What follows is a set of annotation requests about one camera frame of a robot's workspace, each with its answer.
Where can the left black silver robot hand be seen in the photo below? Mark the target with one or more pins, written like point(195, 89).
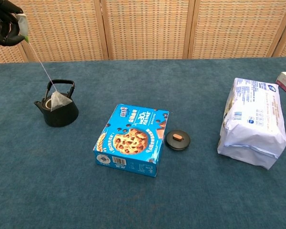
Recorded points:
point(4, 26)

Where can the black cast iron teapot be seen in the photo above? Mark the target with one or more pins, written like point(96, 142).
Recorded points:
point(62, 118)

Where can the black teapot lid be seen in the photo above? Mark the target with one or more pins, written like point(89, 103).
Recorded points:
point(177, 140)

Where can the woven bamboo folding screen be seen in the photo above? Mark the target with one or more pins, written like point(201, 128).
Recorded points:
point(145, 28)

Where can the blue chocolate cookie box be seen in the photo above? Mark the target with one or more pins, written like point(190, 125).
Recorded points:
point(133, 136)

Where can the blue carpet table mat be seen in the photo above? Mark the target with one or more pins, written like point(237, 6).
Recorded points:
point(143, 195)

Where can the white blue plastic package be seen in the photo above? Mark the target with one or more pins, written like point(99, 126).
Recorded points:
point(252, 119)

